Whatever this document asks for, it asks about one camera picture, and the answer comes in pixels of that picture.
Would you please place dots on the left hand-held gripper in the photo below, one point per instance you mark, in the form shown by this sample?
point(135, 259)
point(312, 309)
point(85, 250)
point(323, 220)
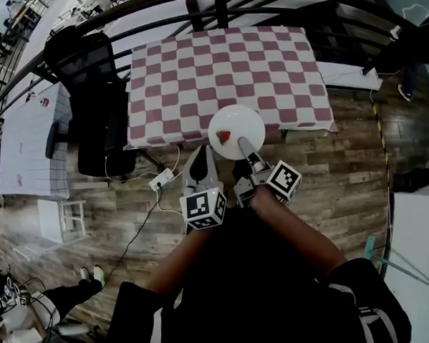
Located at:
point(202, 207)

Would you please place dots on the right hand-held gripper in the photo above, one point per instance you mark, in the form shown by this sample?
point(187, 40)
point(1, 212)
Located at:
point(283, 179)

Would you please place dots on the red strawberry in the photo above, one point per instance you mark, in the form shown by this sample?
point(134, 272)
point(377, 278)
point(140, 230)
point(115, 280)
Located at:
point(224, 136)

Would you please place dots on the white round plate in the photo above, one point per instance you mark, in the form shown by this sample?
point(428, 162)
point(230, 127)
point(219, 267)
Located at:
point(244, 122)

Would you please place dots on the person's left forearm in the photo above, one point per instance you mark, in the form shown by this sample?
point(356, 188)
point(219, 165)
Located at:
point(179, 258)

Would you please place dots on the person's right forearm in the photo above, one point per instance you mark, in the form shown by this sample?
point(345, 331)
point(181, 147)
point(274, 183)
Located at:
point(296, 231)

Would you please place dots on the red white checkered tablecloth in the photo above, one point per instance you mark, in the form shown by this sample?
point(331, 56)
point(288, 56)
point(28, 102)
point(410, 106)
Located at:
point(209, 67)

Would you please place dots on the white power strip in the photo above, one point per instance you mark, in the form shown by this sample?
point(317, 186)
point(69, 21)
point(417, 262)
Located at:
point(161, 179)

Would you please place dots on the person's black clothing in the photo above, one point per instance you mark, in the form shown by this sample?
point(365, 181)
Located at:
point(249, 291)

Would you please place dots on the black office chair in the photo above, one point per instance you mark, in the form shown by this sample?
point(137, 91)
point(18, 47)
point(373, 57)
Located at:
point(92, 102)

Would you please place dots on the white flat board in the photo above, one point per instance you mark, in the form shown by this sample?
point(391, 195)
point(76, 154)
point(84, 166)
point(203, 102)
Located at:
point(349, 76)

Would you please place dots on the yellow black striped tape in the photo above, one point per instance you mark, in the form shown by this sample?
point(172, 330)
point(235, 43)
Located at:
point(380, 130)

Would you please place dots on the white metal rack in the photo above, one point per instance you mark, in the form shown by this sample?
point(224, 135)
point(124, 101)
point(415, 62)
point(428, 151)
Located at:
point(50, 220)

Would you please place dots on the black box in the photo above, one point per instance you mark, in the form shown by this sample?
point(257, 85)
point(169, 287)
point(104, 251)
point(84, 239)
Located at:
point(412, 180)

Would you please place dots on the red and white can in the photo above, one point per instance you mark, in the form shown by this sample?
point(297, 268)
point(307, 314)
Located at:
point(45, 101)

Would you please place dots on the white grid-cloth table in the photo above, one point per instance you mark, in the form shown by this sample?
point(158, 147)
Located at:
point(30, 148)

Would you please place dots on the plain white table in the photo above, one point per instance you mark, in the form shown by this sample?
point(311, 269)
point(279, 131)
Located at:
point(418, 235)

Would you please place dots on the black metal railing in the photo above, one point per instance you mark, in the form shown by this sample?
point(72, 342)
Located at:
point(363, 5)

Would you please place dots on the white swivel chair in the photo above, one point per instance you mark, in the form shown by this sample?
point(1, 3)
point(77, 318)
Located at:
point(70, 329)

